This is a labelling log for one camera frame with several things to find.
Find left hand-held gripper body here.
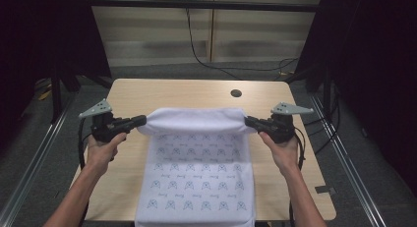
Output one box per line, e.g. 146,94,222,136
78,97,133,143

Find person's left hand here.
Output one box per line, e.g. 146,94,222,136
85,132,128,176

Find metal floor rail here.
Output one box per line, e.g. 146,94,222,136
0,97,82,227
309,94,389,227

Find dark curtain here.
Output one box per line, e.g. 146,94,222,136
284,0,417,199
0,0,113,152

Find person's right hand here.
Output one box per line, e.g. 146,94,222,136
258,131,302,178

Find black hanging wall cable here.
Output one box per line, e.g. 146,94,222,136
185,6,300,82

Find black horizontal frame bar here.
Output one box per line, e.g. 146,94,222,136
88,0,322,14

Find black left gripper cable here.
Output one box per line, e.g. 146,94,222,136
77,118,93,227

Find black floor cables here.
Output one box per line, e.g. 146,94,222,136
302,88,342,156

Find lavender printed towel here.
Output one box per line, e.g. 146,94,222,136
134,106,257,227

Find black metal stand post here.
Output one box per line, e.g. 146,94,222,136
50,68,64,125

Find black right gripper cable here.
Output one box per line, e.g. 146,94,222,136
287,126,307,227

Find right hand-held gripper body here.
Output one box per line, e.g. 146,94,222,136
261,101,315,144

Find grey tape strip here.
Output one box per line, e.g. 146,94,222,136
314,185,337,195

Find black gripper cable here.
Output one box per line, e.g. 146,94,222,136
287,126,307,227
77,118,93,227

